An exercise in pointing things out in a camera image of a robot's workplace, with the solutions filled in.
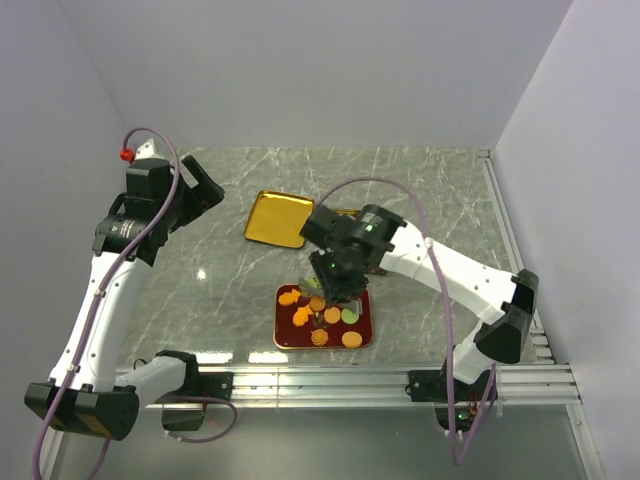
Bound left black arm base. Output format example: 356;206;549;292
161;372;238;444

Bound orange fish cookie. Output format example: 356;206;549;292
277;289;301;307
292;306;315;327

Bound gold tin lid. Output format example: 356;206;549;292
244;190;315;249

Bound red lacquer tray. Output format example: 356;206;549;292
273;284;373;350

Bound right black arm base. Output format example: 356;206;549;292
405;369;490;435

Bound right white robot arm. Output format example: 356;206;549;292
300;205;539;402

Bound aluminium front rail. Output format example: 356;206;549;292
114;363;582;410

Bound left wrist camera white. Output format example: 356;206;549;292
120;139;161;164

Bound green cookie tin box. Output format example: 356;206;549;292
334;209;388;276

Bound round orange cookie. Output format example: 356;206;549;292
323;307;341;324
341;331;363;348

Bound swirl cookie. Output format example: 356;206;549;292
311;329;329;347
309;296;326;312

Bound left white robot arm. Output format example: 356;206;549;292
24;156;224;441

